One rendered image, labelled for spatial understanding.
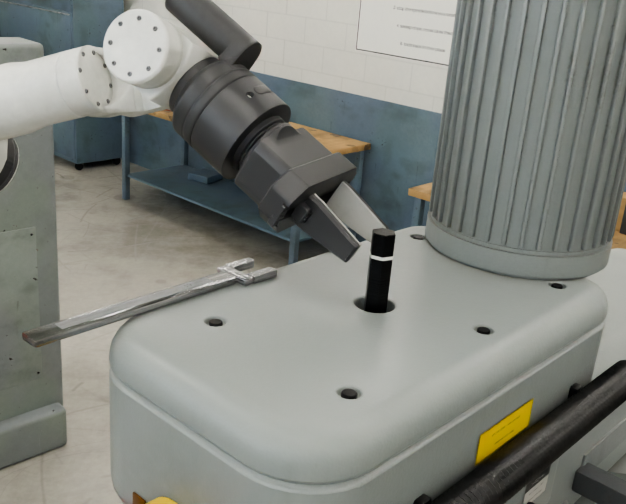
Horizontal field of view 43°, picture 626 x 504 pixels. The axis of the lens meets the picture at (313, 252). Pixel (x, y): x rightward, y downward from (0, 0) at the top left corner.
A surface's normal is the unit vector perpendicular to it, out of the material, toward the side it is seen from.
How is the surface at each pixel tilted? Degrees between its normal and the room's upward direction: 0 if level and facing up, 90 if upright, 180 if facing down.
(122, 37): 73
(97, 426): 0
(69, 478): 0
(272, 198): 90
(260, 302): 0
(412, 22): 90
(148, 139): 90
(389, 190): 90
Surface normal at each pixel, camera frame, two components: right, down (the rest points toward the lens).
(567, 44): -0.11, 0.34
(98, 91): 0.94, -0.15
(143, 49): -0.29, 0.03
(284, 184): 0.01, -0.29
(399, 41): -0.68, 0.21
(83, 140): 0.73, 0.29
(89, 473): 0.07, -0.93
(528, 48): -0.48, 0.27
